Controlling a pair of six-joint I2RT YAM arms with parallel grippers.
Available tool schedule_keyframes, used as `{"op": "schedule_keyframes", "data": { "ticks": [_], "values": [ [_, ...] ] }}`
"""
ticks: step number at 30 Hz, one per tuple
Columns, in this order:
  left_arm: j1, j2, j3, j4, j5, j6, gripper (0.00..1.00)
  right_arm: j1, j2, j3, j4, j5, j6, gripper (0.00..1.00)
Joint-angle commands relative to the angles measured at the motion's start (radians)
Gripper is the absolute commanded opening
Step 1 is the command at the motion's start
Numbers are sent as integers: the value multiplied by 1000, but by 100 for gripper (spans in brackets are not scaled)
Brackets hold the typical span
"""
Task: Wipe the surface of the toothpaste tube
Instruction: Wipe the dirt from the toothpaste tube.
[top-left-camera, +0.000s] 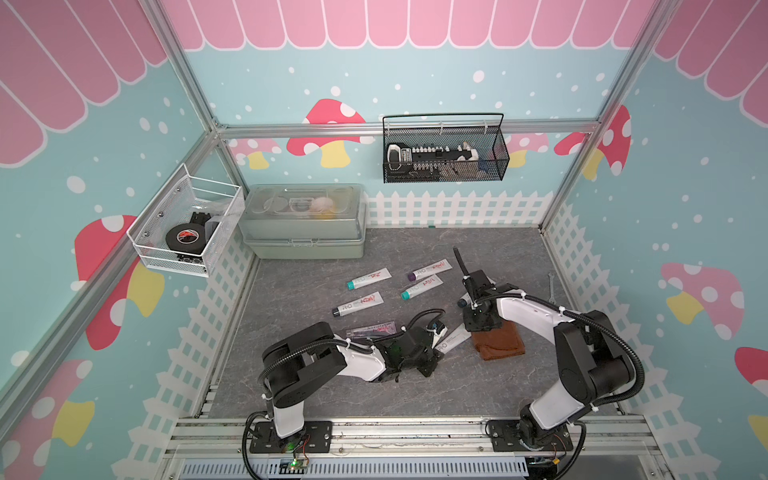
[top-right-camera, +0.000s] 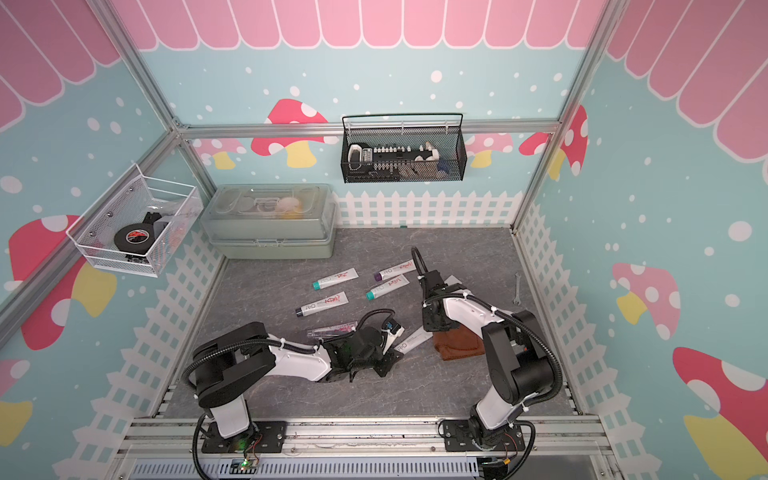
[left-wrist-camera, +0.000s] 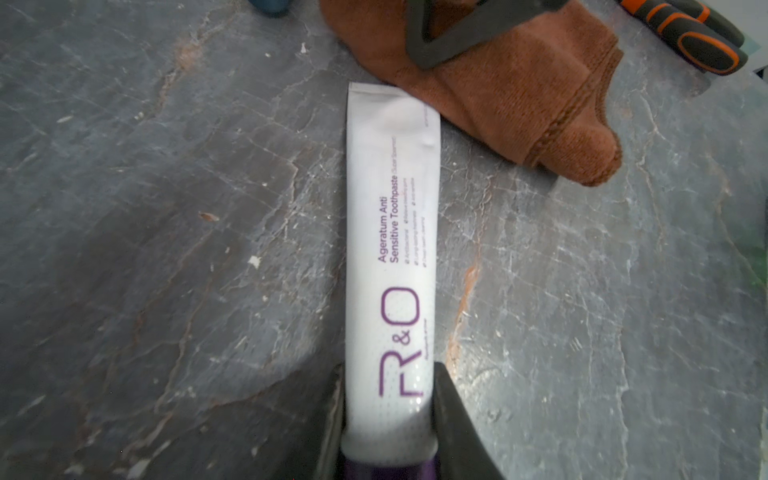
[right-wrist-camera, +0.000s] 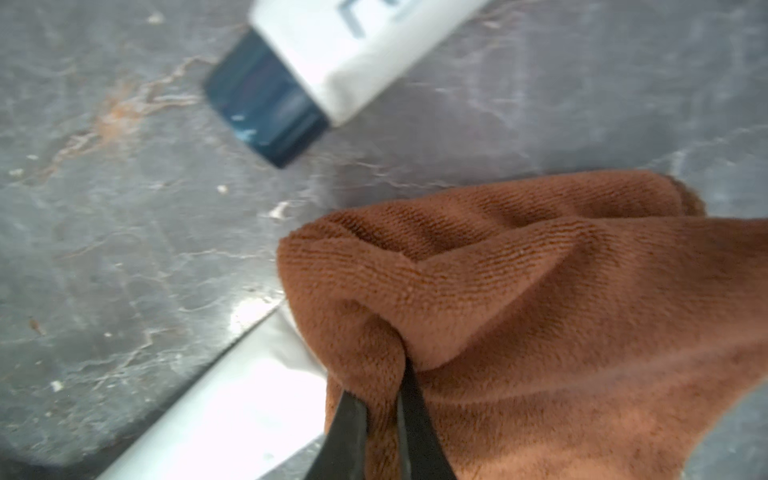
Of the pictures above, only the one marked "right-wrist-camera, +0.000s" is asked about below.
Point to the dark cap toothpaste tube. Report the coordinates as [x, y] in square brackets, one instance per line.
[259, 404]
[305, 67]

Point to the brown microfiber cloth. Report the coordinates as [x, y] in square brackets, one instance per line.
[584, 326]

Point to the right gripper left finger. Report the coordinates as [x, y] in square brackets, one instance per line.
[342, 454]

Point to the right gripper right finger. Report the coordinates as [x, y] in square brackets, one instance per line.
[421, 456]

